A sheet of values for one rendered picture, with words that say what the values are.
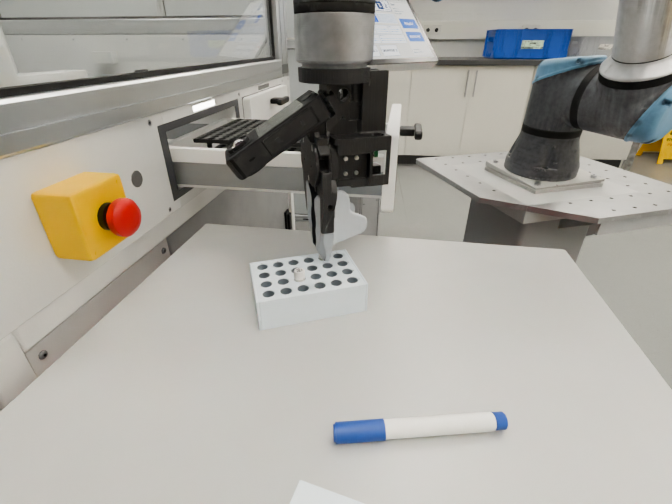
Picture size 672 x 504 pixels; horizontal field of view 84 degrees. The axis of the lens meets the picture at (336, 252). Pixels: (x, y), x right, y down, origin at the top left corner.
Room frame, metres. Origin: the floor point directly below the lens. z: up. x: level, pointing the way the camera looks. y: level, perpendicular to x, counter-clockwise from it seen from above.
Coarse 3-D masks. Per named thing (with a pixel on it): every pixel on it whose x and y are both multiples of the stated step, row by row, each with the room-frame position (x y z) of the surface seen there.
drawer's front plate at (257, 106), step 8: (272, 88) 1.04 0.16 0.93; (280, 88) 1.08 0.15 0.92; (248, 96) 0.88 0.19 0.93; (256, 96) 0.89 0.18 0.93; (264, 96) 0.95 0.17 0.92; (272, 96) 1.01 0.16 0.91; (280, 96) 1.07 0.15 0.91; (248, 104) 0.86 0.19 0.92; (256, 104) 0.89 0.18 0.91; (264, 104) 0.94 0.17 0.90; (272, 104) 1.00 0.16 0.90; (248, 112) 0.86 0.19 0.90; (256, 112) 0.89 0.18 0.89; (264, 112) 0.94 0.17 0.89; (272, 112) 1.00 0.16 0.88
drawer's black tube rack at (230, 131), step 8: (240, 120) 0.76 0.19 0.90; (248, 120) 0.76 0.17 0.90; (256, 120) 0.76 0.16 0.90; (264, 120) 0.76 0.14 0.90; (216, 128) 0.68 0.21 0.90; (224, 128) 0.68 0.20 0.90; (232, 128) 0.68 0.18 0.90; (240, 128) 0.68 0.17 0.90; (248, 128) 0.68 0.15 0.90; (200, 136) 0.62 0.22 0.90; (208, 136) 0.61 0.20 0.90; (216, 136) 0.62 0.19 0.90; (224, 136) 0.62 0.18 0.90; (232, 136) 0.62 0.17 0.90; (240, 136) 0.62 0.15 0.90; (208, 144) 0.61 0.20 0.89; (224, 144) 0.68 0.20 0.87; (296, 144) 0.57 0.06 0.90
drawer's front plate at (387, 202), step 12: (396, 108) 0.71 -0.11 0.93; (396, 120) 0.60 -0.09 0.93; (396, 132) 0.51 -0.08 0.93; (396, 144) 0.49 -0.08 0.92; (384, 156) 0.50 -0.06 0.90; (396, 156) 0.49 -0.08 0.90; (384, 168) 0.50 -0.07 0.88; (396, 168) 0.49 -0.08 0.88; (384, 192) 0.49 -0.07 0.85; (384, 204) 0.49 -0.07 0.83
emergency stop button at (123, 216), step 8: (120, 200) 0.35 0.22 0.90; (128, 200) 0.36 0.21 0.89; (112, 208) 0.34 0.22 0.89; (120, 208) 0.34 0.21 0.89; (128, 208) 0.35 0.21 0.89; (136, 208) 0.36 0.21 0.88; (112, 216) 0.34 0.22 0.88; (120, 216) 0.34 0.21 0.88; (128, 216) 0.35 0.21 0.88; (136, 216) 0.36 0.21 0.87; (112, 224) 0.33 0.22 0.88; (120, 224) 0.34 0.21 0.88; (128, 224) 0.34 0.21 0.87; (136, 224) 0.36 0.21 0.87; (112, 232) 0.34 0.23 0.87; (120, 232) 0.34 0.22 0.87; (128, 232) 0.34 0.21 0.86
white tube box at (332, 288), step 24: (264, 264) 0.39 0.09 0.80; (288, 264) 0.39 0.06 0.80; (312, 264) 0.39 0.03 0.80; (336, 264) 0.39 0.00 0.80; (264, 288) 0.34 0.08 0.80; (288, 288) 0.34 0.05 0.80; (312, 288) 0.34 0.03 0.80; (336, 288) 0.34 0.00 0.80; (360, 288) 0.34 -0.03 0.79; (264, 312) 0.31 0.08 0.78; (288, 312) 0.32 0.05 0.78; (312, 312) 0.33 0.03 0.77; (336, 312) 0.33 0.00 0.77
